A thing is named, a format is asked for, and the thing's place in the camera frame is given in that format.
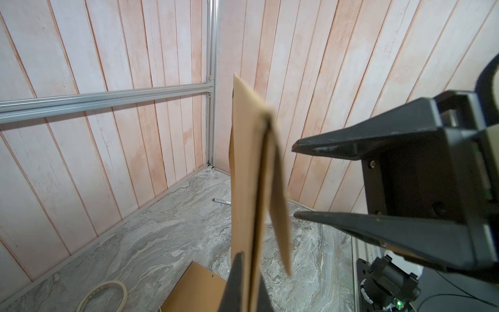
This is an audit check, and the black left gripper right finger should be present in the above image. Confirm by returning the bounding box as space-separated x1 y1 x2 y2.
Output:
257 276 274 312

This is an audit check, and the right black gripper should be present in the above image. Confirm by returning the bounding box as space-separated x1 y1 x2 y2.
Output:
292 91 498 270

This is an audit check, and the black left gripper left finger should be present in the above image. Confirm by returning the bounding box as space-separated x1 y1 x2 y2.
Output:
218 252 243 312

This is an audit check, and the brown file bag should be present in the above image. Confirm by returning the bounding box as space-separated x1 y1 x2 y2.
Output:
229 75 292 311
159 262 227 312

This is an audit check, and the masking tape roll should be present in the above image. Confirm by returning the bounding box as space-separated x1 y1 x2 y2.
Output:
76 280 129 312

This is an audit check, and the horizontal aluminium wall rail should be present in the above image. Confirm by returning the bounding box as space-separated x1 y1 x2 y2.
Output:
1 83 213 124

